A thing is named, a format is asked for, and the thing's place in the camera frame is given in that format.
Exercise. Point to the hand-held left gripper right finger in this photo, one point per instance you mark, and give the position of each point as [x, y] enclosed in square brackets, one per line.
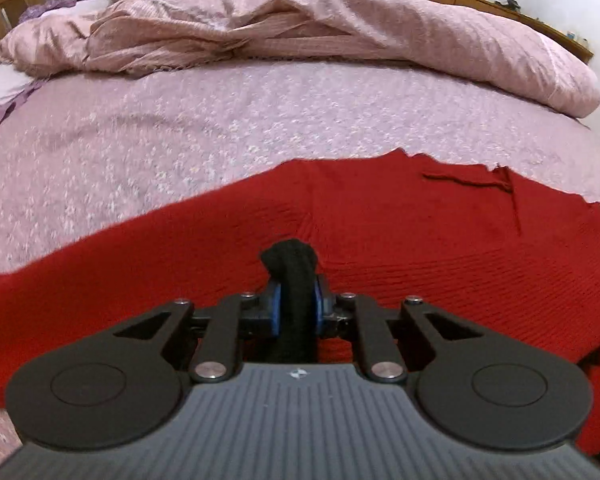
[316, 310]

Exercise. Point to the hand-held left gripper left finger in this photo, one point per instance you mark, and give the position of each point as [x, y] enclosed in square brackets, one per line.
[274, 310]

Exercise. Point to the black cloth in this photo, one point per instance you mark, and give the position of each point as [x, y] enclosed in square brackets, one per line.
[295, 300]

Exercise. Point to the red knit sweater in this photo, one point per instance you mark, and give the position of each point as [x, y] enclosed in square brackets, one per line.
[405, 240]

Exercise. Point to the floral pink bed sheet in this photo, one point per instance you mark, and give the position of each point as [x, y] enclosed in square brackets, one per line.
[155, 135]

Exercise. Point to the pink checked quilt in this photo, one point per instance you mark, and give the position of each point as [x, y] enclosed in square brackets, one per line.
[290, 25]

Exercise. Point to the wooden cabinet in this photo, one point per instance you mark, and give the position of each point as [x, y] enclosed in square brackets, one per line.
[480, 0]

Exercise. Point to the small dark object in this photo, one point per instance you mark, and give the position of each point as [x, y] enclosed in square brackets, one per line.
[512, 4]

